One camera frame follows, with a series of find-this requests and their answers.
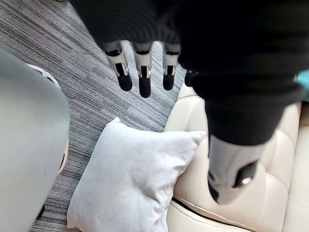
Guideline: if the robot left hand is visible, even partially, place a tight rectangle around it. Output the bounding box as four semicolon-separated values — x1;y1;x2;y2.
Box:
70;0;309;205

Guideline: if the teal cushion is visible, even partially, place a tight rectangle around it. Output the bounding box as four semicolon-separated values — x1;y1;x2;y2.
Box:
297;73;309;103

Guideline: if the cream leather sofa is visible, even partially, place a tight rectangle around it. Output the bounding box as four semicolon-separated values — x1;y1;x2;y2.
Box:
163;83;309;232

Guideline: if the light grey square cushion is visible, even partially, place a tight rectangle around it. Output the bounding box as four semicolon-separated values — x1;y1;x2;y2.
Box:
66;117;207;232

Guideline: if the silver robot leg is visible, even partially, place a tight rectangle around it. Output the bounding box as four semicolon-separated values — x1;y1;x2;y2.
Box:
0;47;71;232

